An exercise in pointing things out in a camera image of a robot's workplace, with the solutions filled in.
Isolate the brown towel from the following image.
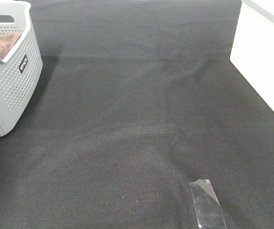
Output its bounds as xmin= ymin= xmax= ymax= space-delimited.
xmin=0 ymin=32 xmax=22 ymax=59

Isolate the black table cloth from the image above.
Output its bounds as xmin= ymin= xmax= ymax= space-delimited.
xmin=0 ymin=0 xmax=274 ymax=229

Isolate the clear tape strip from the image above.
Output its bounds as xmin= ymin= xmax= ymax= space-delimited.
xmin=190 ymin=179 xmax=227 ymax=229

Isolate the grey perforated laundry basket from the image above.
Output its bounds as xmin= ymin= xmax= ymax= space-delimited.
xmin=0 ymin=0 xmax=42 ymax=137

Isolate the white plastic storage bin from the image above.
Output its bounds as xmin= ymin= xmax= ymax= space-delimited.
xmin=230 ymin=0 xmax=274 ymax=112

